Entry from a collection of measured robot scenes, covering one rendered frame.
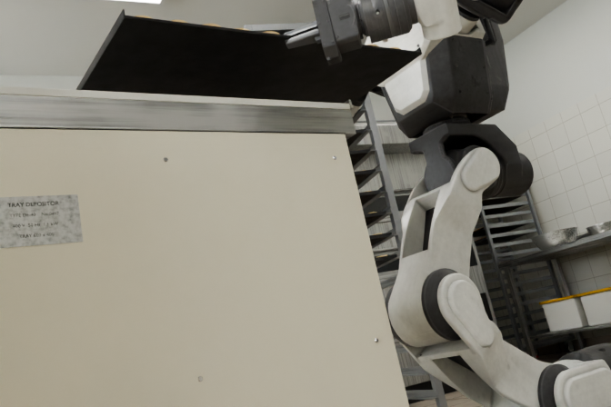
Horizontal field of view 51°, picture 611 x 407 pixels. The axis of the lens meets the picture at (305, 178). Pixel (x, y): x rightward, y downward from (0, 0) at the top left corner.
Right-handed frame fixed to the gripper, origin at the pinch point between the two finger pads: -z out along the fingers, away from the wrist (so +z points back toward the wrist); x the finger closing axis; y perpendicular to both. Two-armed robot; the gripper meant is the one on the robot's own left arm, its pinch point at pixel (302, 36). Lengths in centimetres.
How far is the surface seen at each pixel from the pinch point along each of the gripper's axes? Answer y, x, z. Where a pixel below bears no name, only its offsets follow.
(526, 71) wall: -515, 165, 148
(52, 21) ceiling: -263, 201, -196
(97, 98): 20.7, -11.1, -28.3
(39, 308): 29, -40, -35
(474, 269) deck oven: -431, -14, 45
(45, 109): 25.8, -13.2, -33.5
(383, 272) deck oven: -375, -6, -22
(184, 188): 14.2, -25.4, -20.1
